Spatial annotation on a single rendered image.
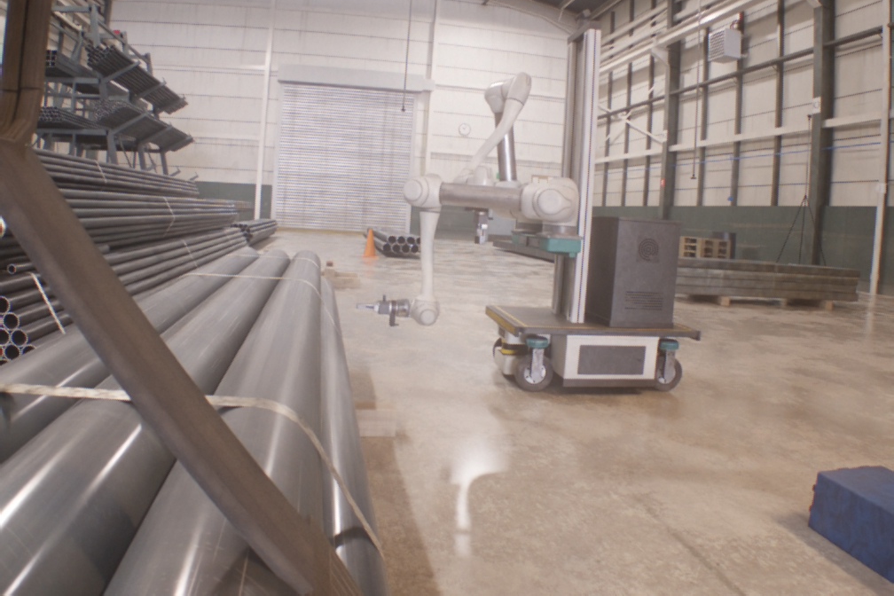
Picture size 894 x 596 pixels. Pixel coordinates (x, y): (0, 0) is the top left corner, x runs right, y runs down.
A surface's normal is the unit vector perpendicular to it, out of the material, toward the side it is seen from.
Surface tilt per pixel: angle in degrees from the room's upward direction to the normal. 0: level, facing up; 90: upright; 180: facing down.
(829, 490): 90
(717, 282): 90
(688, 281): 90
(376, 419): 90
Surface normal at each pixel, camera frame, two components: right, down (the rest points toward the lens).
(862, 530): -0.99, -0.05
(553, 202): -0.22, 0.04
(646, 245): 0.14, 0.07
